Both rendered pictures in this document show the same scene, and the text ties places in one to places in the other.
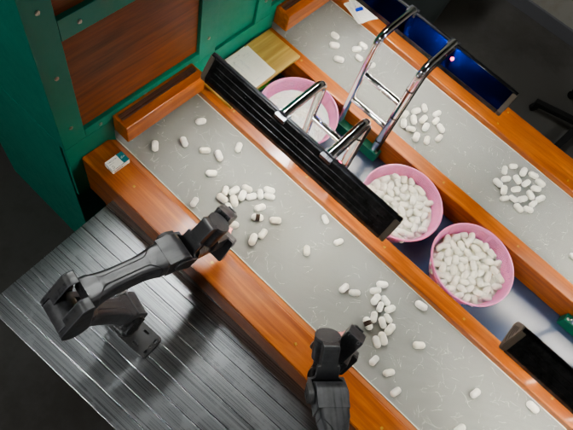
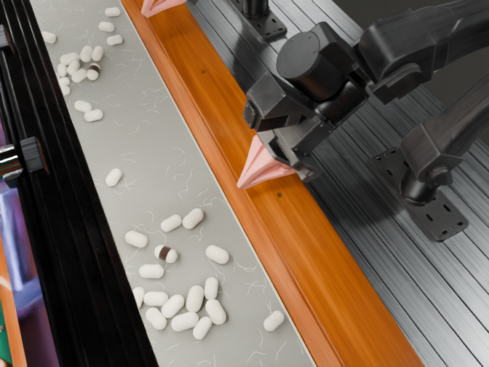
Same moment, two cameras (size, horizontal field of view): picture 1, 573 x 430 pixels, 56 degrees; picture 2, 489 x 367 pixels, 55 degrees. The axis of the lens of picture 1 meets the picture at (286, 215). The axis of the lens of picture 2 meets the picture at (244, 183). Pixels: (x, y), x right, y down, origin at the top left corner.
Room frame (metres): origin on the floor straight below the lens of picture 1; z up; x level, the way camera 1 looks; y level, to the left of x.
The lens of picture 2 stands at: (0.83, 0.37, 1.39)
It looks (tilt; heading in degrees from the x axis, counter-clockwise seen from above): 55 degrees down; 224
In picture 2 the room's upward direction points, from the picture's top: straight up
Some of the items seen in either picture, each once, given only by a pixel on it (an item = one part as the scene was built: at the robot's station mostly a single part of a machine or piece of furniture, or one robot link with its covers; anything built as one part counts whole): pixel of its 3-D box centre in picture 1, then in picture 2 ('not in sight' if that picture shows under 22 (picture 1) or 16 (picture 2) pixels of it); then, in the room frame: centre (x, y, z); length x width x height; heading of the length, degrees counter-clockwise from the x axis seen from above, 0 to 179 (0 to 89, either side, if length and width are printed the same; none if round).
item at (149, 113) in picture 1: (160, 101); not in sight; (0.87, 0.47, 0.83); 0.30 x 0.06 x 0.07; 159
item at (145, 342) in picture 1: (124, 321); (422, 180); (0.27, 0.27, 0.71); 0.20 x 0.07 x 0.08; 73
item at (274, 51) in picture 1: (251, 67); not in sight; (1.17, 0.31, 0.77); 0.33 x 0.15 x 0.01; 159
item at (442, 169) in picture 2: (125, 311); (430, 160); (0.28, 0.27, 0.77); 0.09 x 0.06 x 0.06; 58
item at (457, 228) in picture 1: (465, 268); not in sight; (0.84, -0.57, 0.72); 0.27 x 0.27 x 0.10
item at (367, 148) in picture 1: (390, 87); not in sight; (1.21, -0.13, 0.90); 0.20 x 0.19 x 0.45; 69
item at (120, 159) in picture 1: (117, 162); not in sight; (0.65, 0.50, 0.77); 0.06 x 0.04 x 0.02; 159
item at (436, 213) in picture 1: (396, 207); not in sight; (0.93, -0.31, 0.72); 0.27 x 0.27 x 0.10
